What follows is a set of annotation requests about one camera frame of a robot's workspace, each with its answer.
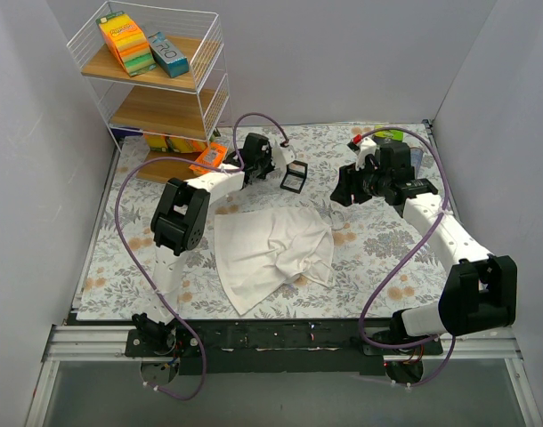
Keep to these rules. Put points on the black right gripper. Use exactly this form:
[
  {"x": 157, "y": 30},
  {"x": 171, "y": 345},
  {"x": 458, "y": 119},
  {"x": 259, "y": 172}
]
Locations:
[{"x": 351, "y": 186}]

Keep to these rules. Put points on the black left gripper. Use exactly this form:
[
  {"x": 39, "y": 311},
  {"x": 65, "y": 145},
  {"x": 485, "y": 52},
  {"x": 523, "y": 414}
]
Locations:
[{"x": 263, "y": 157}]

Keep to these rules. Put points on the white garment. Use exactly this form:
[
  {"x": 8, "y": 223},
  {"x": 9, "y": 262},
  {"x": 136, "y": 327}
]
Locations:
[{"x": 257, "y": 252}]

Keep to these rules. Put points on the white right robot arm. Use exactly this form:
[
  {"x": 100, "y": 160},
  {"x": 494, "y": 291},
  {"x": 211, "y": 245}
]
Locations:
[{"x": 480, "y": 292}]

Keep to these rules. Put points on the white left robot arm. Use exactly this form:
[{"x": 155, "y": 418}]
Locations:
[{"x": 178, "y": 225}]

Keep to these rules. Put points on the right black display box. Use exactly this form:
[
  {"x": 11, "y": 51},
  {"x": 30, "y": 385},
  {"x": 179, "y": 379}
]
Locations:
[{"x": 295, "y": 177}]

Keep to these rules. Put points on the orange small package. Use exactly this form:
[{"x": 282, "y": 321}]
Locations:
[{"x": 209, "y": 159}]

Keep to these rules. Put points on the green black razor package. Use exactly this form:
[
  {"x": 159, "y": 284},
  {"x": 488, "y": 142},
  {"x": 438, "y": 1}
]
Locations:
[{"x": 388, "y": 136}]

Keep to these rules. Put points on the blue silver can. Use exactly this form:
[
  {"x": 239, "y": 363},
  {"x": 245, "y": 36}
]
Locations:
[{"x": 416, "y": 158}]

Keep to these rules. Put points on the floral table mat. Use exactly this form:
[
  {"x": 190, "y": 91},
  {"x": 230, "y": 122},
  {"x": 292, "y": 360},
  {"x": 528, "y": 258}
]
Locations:
[{"x": 379, "y": 268}]

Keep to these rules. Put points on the yellow sponge pack lower shelf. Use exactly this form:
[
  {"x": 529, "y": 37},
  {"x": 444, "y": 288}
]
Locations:
[{"x": 171, "y": 144}]

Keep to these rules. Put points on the teal grey carton box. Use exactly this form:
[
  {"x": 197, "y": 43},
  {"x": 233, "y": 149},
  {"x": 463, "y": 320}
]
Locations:
[{"x": 165, "y": 53}]

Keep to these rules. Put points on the orange sponge pack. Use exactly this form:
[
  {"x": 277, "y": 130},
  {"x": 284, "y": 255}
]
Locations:
[{"x": 127, "y": 43}]

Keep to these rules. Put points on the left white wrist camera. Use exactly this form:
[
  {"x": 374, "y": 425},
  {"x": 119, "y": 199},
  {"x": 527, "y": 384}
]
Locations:
[{"x": 282, "y": 156}]

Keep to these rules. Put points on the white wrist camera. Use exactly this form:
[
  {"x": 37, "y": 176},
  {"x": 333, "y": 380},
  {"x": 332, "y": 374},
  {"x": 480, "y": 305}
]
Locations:
[
  {"x": 282, "y": 156},
  {"x": 364, "y": 148}
]

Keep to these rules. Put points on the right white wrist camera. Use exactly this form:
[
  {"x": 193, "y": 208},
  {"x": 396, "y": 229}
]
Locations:
[{"x": 364, "y": 148}]

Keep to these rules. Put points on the white wire wooden shelf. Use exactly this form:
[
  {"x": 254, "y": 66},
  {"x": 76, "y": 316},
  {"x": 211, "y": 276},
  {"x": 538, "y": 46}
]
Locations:
[{"x": 190, "y": 106}]

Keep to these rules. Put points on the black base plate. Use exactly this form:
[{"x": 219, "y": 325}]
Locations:
[{"x": 316, "y": 345}]

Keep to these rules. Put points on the aluminium frame rail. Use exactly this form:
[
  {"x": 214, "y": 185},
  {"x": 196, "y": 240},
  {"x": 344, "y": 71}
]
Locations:
[{"x": 96, "y": 343}]

